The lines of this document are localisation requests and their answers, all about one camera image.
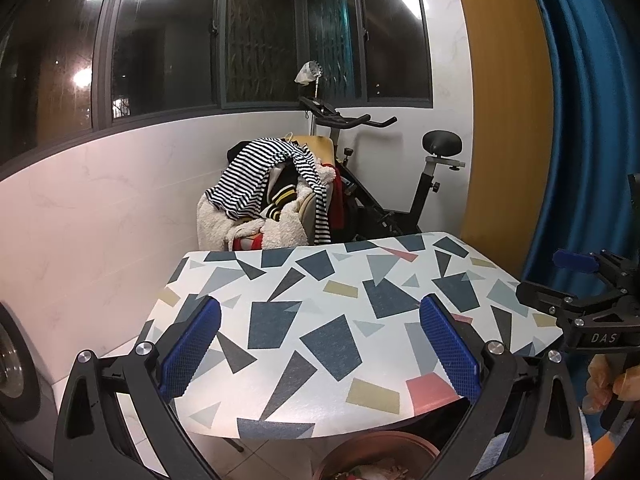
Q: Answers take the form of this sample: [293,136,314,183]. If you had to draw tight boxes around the black exercise bike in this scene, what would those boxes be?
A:
[299,95,467,247]

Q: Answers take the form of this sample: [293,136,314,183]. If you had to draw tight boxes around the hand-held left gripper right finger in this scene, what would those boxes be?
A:
[418,294,587,480]

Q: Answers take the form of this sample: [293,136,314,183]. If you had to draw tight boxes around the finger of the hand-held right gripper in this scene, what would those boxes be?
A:
[552,248,604,274]
[515,280,586,319]

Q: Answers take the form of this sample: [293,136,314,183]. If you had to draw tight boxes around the person's right hand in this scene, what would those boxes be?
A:
[582,352,640,409]

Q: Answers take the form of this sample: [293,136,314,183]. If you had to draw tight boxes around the red garment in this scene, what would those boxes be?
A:
[329,164,352,232]

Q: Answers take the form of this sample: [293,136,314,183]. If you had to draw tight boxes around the wooden door panel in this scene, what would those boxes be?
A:
[449,0,557,283]

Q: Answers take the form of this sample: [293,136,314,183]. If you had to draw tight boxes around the blue curtain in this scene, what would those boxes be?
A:
[520,0,640,361]

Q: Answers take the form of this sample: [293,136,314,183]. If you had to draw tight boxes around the black white striped shirt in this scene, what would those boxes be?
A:
[205,137,334,247]

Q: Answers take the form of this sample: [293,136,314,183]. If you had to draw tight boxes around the dark framed window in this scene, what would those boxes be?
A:
[0,0,434,166]

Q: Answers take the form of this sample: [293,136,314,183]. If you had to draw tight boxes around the white cloth on stick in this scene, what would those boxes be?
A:
[295,60,326,137]

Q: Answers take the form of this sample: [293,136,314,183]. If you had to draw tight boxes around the grey washing machine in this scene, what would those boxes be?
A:
[0,300,52,463]

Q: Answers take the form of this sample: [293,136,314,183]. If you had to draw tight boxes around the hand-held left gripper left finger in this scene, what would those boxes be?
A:
[52,295,223,480]

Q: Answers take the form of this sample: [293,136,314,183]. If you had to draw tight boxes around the dark jacket yellow stripes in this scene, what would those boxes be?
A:
[262,162,307,222]

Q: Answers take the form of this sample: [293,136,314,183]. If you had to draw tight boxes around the wooden chair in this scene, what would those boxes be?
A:
[197,133,361,252]

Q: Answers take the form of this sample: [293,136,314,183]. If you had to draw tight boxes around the brown round bin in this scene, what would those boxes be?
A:
[312,430,442,480]

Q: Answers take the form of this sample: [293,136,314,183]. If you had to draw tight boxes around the white fleece garment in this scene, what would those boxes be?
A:
[197,165,337,252]

